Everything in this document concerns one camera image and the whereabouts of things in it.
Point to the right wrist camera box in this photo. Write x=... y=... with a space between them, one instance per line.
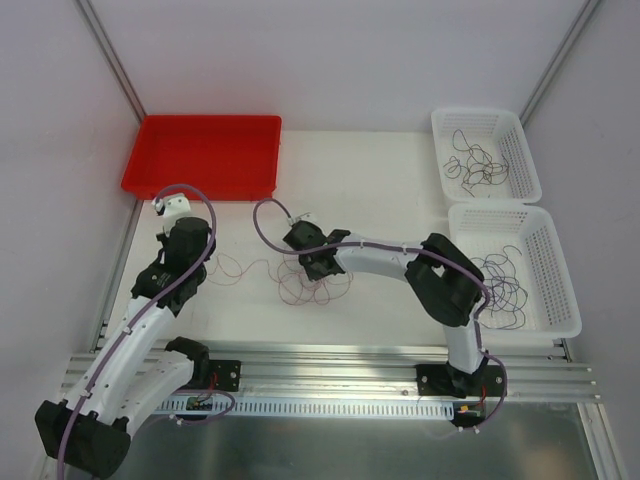
x=306 y=217

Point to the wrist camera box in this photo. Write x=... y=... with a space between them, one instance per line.
x=171 y=209
x=306 y=217

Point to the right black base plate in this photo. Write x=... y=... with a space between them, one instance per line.
x=439 y=379

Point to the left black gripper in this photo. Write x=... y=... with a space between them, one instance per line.
x=181 y=228

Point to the white perforated basket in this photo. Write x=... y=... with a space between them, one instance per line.
x=482 y=154
x=517 y=249

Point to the far white perforated basket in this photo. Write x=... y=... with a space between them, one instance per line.
x=482 y=154

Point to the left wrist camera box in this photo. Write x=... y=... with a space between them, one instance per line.
x=171 y=209

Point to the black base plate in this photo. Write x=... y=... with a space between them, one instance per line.
x=439 y=379
x=223 y=375

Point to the aluminium mounting rail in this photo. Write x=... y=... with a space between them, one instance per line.
x=346 y=371

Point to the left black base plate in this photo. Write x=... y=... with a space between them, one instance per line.
x=223 y=375

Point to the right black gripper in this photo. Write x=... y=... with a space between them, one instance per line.
x=304 y=238

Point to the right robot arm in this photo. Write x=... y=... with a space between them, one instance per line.
x=446 y=283

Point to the white slotted cable duct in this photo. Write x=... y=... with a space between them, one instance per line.
x=404 y=408

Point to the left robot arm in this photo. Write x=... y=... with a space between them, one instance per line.
x=92 y=427

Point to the red plastic tray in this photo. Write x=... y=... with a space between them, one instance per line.
x=226 y=157

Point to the near white perforated basket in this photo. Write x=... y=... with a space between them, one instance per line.
x=517 y=249

